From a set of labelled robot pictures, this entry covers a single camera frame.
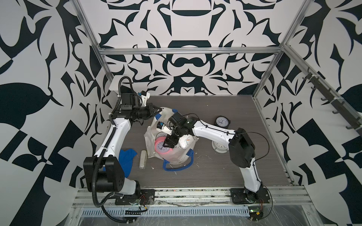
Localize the grey wall hook rail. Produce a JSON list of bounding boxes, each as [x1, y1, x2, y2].
[[302, 67, 362, 136]]

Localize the white desk lamp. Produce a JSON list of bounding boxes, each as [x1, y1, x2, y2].
[[109, 75, 123, 94]]

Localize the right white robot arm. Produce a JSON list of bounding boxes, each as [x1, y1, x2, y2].
[[156, 112, 264, 202]]

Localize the pink alarm clock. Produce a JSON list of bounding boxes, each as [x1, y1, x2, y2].
[[154, 137, 173, 154]]

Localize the black round alarm clock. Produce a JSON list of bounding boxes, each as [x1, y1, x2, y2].
[[214, 116, 231, 129]]

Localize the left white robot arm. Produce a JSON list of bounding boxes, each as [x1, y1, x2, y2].
[[83, 91, 162, 207]]

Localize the white canvas bag blue handles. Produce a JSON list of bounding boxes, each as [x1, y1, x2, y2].
[[144, 107, 198, 172]]

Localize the white slotted cable duct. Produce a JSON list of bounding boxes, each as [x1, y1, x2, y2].
[[80, 205, 251, 218]]

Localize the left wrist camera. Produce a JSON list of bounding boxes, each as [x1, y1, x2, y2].
[[138, 91, 150, 107]]

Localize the small beige stapler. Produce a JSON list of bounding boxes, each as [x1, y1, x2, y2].
[[139, 150, 148, 169]]

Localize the white round alarm clock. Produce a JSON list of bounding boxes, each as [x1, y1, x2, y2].
[[212, 141, 228, 154]]

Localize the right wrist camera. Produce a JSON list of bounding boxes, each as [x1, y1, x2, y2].
[[156, 121, 172, 135]]

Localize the blue cloth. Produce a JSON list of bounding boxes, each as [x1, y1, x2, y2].
[[118, 149, 137, 178]]

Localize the white square alarm clock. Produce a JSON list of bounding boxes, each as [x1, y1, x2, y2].
[[178, 135, 195, 149]]

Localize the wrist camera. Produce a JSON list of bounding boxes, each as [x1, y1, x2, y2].
[[138, 91, 150, 107], [156, 121, 172, 135]]

